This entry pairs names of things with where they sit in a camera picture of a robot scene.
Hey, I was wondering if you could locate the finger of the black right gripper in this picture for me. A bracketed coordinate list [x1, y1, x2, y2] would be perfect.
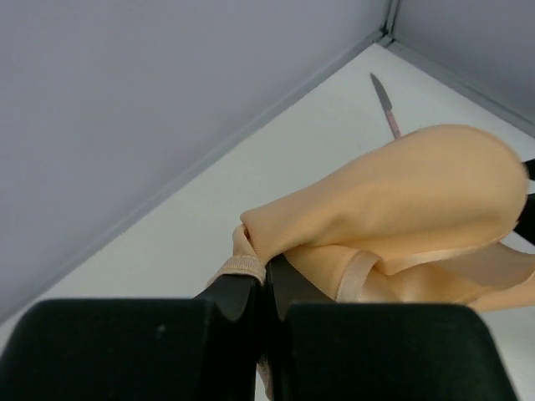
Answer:
[514, 159, 535, 245]

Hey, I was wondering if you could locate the pink-handled table knife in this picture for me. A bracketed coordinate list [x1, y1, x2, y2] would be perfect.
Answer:
[369, 73, 401, 140]

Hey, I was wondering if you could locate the peach cloth napkin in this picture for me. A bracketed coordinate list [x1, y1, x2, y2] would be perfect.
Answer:
[227, 125, 534, 312]

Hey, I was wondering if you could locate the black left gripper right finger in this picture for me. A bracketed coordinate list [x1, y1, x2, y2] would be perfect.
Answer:
[265, 256, 515, 400]

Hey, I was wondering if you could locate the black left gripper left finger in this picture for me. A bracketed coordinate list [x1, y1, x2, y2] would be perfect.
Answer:
[1, 276, 260, 400]

